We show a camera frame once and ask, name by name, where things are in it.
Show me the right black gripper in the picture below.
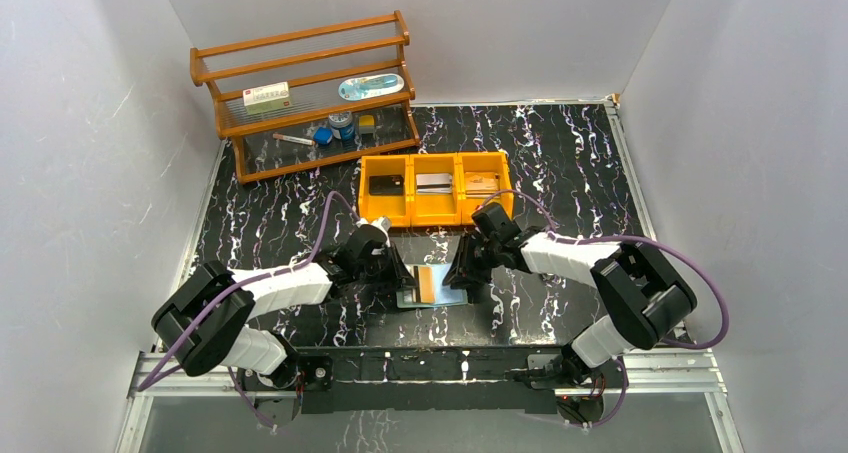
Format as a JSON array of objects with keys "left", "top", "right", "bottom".
[{"left": 442, "top": 232, "right": 502, "bottom": 289}]

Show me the orange picture card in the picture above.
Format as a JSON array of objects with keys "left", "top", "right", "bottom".
[{"left": 413, "top": 265, "right": 435, "bottom": 304}]

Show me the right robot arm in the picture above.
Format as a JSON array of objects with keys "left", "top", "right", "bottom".
[{"left": 443, "top": 203, "right": 697, "bottom": 387}]

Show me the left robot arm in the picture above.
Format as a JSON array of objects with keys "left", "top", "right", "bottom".
[{"left": 151, "top": 223, "right": 416, "bottom": 389}]

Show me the orange card in bin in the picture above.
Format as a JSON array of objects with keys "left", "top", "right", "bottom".
[{"left": 464, "top": 172, "right": 500, "bottom": 198}]

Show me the black card in bin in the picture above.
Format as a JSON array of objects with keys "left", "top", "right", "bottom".
[{"left": 368, "top": 175, "right": 405, "bottom": 197}]

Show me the silver card in bin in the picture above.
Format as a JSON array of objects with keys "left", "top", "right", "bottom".
[{"left": 415, "top": 173, "right": 453, "bottom": 195}]

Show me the yellow three-compartment bin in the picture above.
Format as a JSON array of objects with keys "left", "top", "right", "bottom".
[{"left": 358, "top": 151, "right": 515, "bottom": 227}]

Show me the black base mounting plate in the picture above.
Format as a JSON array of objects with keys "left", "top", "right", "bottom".
[{"left": 236, "top": 346, "right": 624, "bottom": 421}]

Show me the blue small cube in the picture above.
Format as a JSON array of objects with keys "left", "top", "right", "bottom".
[{"left": 312, "top": 127, "right": 334, "bottom": 146}]

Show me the white tube stick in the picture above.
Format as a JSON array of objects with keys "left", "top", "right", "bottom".
[{"left": 272, "top": 133, "right": 315, "bottom": 146}]

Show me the blue oval packaged item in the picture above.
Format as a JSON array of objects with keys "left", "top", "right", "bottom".
[{"left": 338, "top": 73, "right": 405, "bottom": 102}]

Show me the wooden three-tier shelf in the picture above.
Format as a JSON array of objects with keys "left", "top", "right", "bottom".
[{"left": 189, "top": 11, "right": 421, "bottom": 184}]

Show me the white medicine box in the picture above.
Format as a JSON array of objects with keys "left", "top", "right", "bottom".
[{"left": 242, "top": 81, "right": 291, "bottom": 115}]

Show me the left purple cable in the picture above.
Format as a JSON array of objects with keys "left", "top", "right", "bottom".
[{"left": 137, "top": 190, "right": 362, "bottom": 431}]

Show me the aluminium frame rail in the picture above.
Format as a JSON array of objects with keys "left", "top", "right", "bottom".
[{"left": 117, "top": 346, "right": 743, "bottom": 452}]

